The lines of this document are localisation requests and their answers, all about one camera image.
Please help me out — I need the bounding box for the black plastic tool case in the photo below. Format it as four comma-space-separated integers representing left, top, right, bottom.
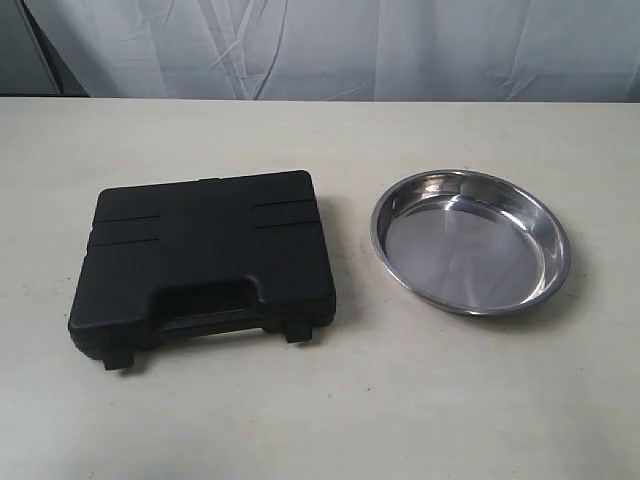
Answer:
68, 170, 337, 370

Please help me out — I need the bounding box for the round stainless steel tray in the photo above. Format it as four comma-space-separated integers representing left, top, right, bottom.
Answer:
369, 169, 572, 317

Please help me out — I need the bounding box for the white backdrop cloth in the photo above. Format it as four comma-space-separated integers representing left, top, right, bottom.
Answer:
27, 1, 639, 102

